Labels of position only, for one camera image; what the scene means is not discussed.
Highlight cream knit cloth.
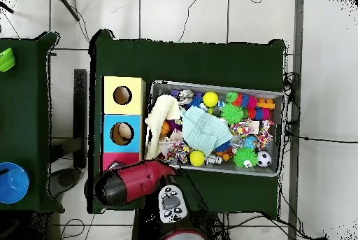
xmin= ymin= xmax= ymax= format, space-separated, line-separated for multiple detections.
xmin=144 ymin=94 xmax=182 ymax=160

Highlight light blue knit cloth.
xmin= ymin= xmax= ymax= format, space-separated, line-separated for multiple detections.
xmin=181 ymin=106 xmax=234 ymax=157

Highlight blue bowl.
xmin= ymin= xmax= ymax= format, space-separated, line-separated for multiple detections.
xmin=0 ymin=162 xmax=31 ymax=204

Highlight wooden box with three holes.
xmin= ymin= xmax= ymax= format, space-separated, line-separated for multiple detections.
xmin=99 ymin=76 xmax=147 ymax=172

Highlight clear mesh bin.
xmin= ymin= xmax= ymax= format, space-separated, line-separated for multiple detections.
xmin=143 ymin=80 xmax=287 ymax=178

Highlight orange toy basketball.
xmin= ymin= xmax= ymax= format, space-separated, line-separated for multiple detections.
xmin=160 ymin=120 xmax=171 ymax=136

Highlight yellow ball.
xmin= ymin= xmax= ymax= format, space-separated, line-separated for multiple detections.
xmin=202 ymin=90 xmax=220 ymax=108
xmin=189 ymin=150 xmax=206 ymax=167

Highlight plain green spiky ball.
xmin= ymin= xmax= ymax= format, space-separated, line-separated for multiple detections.
xmin=220 ymin=103 xmax=245 ymax=125

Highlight dark green table cloth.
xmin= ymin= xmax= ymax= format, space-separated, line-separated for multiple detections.
xmin=87 ymin=29 xmax=287 ymax=215

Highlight rainbow spiky caterpillar toy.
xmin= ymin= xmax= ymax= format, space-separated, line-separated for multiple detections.
xmin=225 ymin=91 xmax=271 ymax=121

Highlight green spiky eyed ball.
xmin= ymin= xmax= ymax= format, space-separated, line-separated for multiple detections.
xmin=233 ymin=146 xmax=259 ymax=169

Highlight small soccer ball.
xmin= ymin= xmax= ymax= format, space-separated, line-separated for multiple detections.
xmin=256 ymin=150 xmax=273 ymax=167

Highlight black upright panel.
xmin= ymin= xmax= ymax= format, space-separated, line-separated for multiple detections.
xmin=73 ymin=69 xmax=88 ymax=169

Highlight grey round base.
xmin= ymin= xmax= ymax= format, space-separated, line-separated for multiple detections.
xmin=48 ymin=167 xmax=83 ymax=199

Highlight green covered side table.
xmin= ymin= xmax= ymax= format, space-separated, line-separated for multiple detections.
xmin=0 ymin=31 xmax=65 ymax=213

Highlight black tripod leg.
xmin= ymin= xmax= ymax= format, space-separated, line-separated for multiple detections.
xmin=0 ymin=0 xmax=15 ymax=15
xmin=52 ymin=0 xmax=81 ymax=22

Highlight green cup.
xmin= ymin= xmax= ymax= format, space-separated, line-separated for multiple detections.
xmin=0 ymin=47 xmax=17 ymax=73

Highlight black cable bundle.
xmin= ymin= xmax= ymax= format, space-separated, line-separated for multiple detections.
xmin=282 ymin=71 xmax=301 ymax=125

